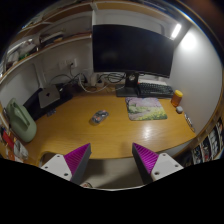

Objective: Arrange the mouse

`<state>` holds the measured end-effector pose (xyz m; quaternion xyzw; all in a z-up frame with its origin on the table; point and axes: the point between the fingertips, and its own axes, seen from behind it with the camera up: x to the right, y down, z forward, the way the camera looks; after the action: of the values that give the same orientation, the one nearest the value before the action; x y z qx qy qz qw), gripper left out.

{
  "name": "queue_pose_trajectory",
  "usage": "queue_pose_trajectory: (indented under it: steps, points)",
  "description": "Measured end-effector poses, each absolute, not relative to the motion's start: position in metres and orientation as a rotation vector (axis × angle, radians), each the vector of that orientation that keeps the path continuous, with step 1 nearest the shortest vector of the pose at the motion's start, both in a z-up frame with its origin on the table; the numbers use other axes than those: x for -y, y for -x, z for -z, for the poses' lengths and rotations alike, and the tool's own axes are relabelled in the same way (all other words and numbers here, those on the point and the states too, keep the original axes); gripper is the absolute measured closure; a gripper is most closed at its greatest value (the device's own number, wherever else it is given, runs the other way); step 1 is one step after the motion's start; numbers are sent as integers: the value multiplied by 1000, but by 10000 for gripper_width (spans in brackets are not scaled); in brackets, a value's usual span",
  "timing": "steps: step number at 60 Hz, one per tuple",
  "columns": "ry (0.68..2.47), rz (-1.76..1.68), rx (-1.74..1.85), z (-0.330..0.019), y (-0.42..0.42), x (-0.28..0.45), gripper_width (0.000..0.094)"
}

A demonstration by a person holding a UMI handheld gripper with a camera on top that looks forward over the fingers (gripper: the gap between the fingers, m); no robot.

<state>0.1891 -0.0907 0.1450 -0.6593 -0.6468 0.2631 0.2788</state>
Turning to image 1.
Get wooden wall shelf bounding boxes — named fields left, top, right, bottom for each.
left=0, top=0, right=177, bottom=84

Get white wall light bar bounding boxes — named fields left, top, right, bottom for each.
left=171, top=23, right=182, bottom=40

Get black mat under computer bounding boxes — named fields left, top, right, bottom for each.
left=23, top=84, right=72, bottom=120

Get white power strip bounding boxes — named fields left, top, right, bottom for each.
left=78, top=73, right=106, bottom=90

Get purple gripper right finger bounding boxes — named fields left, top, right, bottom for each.
left=132, top=143, right=182, bottom=184

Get floral landscape mouse pad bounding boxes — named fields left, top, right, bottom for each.
left=125, top=97, right=168, bottom=121

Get black keyboard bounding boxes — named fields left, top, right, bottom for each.
left=137, top=83, right=173, bottom=98

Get transparent computer mouse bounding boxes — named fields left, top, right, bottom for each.
left=90, top=110, right=109, bottom=125

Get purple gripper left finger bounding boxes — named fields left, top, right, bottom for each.
left=42, top=143, right=91, bottom=185

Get small grey round object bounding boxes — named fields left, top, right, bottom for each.
left=176, top=106, right=183, bottom=114

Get orange pill bottle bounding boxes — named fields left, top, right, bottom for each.
left=171, top=90, right=183, bottom=107

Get silver mini computer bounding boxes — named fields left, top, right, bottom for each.
left=38, top=85, right=60, bottom=108

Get black computer monitor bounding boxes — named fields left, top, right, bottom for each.
left=92, top=24, right=174, bottom=97

